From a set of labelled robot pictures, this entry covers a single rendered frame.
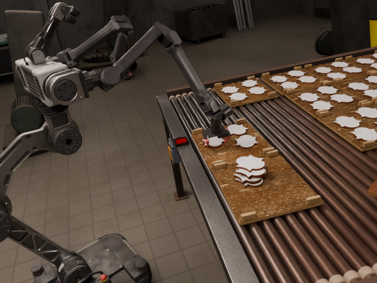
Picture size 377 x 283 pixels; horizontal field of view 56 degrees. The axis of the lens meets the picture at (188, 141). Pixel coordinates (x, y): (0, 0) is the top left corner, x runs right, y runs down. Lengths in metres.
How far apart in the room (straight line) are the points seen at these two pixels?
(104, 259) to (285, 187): 1.30
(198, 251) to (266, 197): 1.21
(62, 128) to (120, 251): 0.97
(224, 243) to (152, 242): 1.47
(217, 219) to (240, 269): 0.27
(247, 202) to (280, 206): 0.13
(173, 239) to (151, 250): 0.18
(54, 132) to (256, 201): 1.01
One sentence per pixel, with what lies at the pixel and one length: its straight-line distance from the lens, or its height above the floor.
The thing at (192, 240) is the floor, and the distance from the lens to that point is 2.71.
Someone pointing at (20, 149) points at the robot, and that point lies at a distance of 1.91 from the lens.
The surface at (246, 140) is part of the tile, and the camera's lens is 1.91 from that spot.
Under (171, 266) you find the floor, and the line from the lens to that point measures 2.57.
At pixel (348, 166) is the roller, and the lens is 1.76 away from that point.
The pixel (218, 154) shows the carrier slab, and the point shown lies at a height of 0.94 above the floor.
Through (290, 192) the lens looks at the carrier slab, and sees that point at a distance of 1.54.
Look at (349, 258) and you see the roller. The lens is 1.33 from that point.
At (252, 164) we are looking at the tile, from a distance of 1.60.
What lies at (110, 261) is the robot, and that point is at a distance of 2.36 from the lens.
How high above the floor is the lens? 1.87
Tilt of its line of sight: 28 degrees down
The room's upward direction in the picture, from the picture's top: 9 degrees counter-clockwise
